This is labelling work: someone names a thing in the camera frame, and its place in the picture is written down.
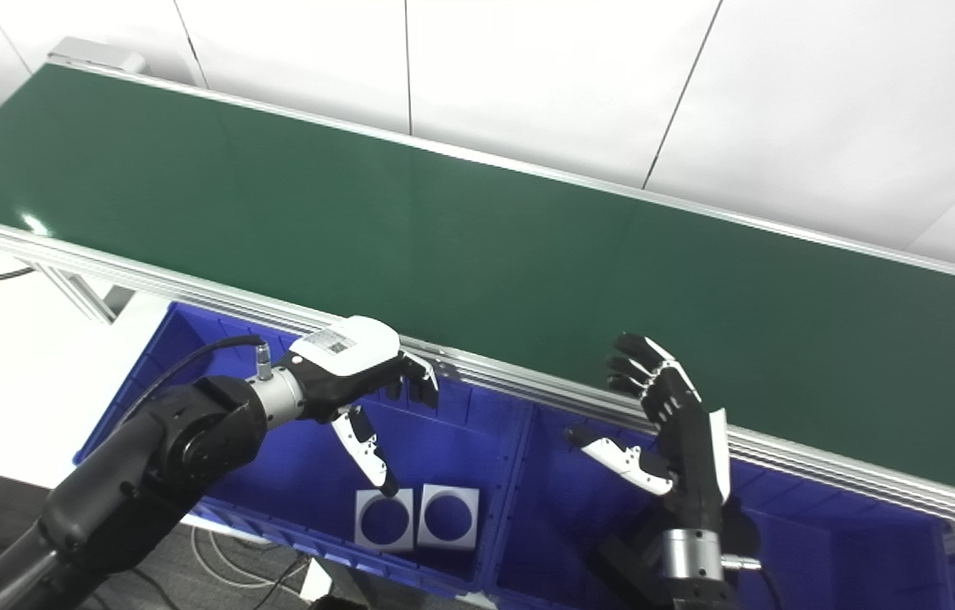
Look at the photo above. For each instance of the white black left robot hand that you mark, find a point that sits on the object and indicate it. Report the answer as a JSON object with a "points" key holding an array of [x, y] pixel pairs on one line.
{"points": [[341, 347]]}

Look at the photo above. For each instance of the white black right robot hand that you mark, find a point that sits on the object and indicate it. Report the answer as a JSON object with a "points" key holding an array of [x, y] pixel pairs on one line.
{"points": [[693, 457]]}

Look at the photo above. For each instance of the white square part round hole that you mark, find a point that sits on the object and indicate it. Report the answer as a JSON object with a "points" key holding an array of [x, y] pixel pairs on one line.
{"points": [[428, 540], [365, 542]]}

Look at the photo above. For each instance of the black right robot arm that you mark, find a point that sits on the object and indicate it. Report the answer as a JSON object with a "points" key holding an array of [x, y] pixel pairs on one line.
{"points": [[693, 555]]}

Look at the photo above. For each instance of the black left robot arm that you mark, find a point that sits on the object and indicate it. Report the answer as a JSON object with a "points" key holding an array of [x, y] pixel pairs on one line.
{"points": [[147, 474]]}

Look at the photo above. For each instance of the green conveyor belt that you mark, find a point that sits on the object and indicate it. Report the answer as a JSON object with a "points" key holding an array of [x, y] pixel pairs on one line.
{"points": [[528, 280], [189, 294]]}

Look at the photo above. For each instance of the aluminium conveyor support leg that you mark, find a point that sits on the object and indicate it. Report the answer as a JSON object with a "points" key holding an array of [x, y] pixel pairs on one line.
{"points": [[79, 296]]}

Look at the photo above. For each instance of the grey conveyor end housing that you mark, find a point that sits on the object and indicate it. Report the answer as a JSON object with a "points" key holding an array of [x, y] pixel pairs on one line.
{"points": [[96, 52]]}

